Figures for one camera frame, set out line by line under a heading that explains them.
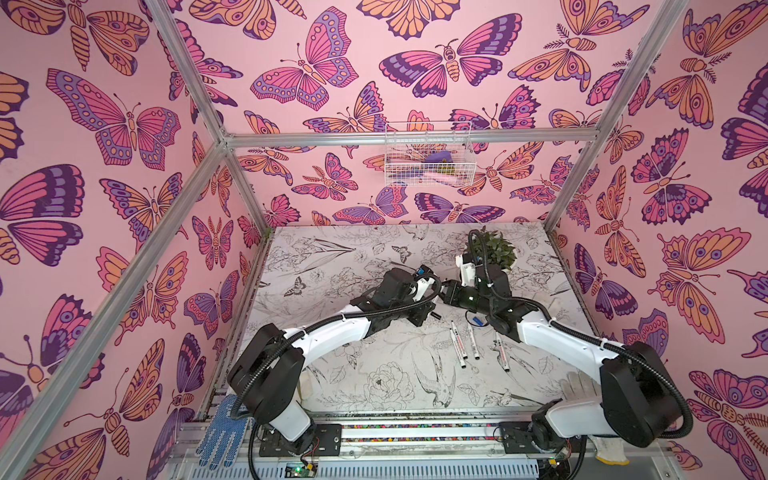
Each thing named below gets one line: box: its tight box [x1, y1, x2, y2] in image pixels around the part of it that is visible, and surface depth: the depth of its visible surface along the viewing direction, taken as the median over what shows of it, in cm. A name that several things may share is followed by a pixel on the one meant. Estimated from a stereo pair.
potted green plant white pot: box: [465, 225, 518, 271], surface depth 92 cm
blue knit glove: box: [195, 394, 255, 470], surface depth 75 cm
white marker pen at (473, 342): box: [468, 326, 480, 360], surface depth 91 cm
